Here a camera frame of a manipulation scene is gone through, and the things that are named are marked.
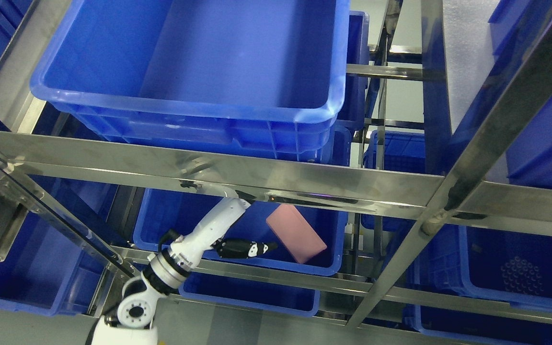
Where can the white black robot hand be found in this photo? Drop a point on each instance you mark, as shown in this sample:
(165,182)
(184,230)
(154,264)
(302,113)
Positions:
(210,234)

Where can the pink plastic storage box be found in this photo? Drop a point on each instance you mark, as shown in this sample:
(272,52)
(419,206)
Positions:
(295,233)

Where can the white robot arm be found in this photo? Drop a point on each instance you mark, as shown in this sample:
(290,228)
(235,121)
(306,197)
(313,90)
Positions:
(132,322)

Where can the blue middle shelf container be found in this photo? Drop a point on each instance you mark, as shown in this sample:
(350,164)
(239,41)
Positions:
(163,210)

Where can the steel shelf rack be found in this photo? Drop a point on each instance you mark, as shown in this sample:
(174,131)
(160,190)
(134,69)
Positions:
(432,200)

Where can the blue bin bottom centre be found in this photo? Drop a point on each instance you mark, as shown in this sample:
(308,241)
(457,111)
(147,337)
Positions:
(253,294)

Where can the blue bin left side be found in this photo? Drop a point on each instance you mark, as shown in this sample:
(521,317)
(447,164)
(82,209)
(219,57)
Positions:
(45,273)

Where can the large blue top bin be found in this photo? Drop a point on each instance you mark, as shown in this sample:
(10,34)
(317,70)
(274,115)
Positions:
(233,75)

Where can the blue bin lower right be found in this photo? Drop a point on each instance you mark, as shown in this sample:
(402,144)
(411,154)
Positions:
(515,268)

